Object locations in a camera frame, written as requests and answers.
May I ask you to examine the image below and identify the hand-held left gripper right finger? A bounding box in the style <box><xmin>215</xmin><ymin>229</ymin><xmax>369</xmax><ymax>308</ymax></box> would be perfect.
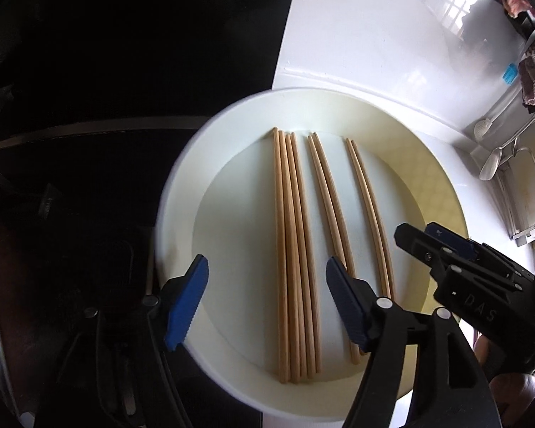
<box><xmin>325</xmin><ymin>256</ymin><xmax>502</xmax><ymax>428</ymax></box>

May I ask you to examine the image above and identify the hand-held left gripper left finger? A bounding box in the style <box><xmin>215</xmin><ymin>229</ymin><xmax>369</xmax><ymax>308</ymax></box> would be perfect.
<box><xmin>49</xmin><ymin>254</ymin><xmax>210</xmax><ymax>428</ymax></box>

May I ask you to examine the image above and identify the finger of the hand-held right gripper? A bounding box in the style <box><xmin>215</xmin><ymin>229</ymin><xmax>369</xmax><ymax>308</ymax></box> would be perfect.
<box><xmin>425</xmin><ymin>222</ymin><xmax>479</xmax><ymax>263</ymax></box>
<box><xmin>394</xmin><ymin>223</ymin><xmax>458</xmax><ymax>277</ymax></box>

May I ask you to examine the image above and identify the row of wooden chopsticks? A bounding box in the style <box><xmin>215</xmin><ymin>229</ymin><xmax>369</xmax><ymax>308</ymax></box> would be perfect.
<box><xmin>270</xmin><ymin>127</ymin><xmax>395</xmax><ymax>384</ymax></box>

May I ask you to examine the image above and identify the white round basin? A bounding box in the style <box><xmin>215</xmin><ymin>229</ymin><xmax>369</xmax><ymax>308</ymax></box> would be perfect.
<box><xmin>154</xmin><ymin>87</ymin><xmax>470</xmax><ymax>411</ymax></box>

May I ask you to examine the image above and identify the person's right hand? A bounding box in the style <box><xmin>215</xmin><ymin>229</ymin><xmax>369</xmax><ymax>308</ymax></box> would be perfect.
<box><xmin>473</xmin><ymin>334</ymin><xmax>535</xmax><ymax>428</ymax></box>

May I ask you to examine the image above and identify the metal cutting board rack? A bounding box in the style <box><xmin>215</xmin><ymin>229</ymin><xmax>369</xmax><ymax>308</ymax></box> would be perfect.
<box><xmin>495</xmin><ymin>146</ymin><xmax>535</xmax><ymax>246</ymax></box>

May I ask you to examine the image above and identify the cream cutting board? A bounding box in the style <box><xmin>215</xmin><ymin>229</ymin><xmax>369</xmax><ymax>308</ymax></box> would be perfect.
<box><xmin>510</xmin><ymin>156</ymin><xmax>535</xmax><ymax>233</ymax></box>

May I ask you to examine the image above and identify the steel spatula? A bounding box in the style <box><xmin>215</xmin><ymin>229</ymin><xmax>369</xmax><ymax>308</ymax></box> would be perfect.
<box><xmin>479</xmin><ymin>113</ymin><xmax>535</xmax><ymax>182</ymax></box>

